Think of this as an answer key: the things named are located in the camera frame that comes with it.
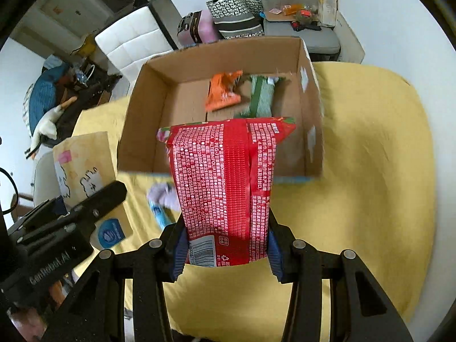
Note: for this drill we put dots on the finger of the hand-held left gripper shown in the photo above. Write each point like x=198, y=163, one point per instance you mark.
x=98, y=203

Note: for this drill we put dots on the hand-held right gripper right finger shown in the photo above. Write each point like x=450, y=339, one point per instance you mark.
x=275, y=253

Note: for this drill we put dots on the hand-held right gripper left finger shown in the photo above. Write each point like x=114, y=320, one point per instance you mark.
x=177, y=256

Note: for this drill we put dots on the red tissue pack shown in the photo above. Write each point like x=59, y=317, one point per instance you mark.
x=224, y=192

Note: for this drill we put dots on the cardboard box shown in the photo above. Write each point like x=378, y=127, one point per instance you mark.
x=228, y=107

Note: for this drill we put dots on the green tissue pack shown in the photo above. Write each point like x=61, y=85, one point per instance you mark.
x=262, y=96

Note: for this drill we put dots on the orange snack packet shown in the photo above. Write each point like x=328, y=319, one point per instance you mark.
x=223, y=91

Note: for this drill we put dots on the person's left forearm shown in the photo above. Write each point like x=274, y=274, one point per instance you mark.
x=30, y=322

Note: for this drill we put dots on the brown paper bag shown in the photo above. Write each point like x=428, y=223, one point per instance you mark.
x=85, y=171

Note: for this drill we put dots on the blue and white tube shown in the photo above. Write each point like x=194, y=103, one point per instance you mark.
x=159, y=213

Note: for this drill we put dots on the blue and white packet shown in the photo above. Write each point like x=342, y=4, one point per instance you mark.
x=165, y=194

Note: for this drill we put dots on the white goose plush toy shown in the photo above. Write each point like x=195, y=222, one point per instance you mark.
x=46, y=124

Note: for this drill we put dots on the yellow blanket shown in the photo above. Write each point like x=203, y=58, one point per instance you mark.
x=359, y=171

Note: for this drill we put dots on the blue cushion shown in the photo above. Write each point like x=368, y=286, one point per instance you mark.
x=44, y=92

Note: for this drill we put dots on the white padded chair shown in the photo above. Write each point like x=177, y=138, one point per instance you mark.
x=130, y=39

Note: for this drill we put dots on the pink suitcase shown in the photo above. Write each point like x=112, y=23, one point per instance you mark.
x=196, y=28

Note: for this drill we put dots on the striped dark bag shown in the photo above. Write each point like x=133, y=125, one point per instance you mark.
x=237, y=25

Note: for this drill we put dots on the black and white patterned bag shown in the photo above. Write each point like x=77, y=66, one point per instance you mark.
x=231, y=5

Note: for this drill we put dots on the grey cushioned chair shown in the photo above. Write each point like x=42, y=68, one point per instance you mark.
x=299, y=10

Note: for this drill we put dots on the orange and white carton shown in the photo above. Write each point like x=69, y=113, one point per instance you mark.
x=328, y=0

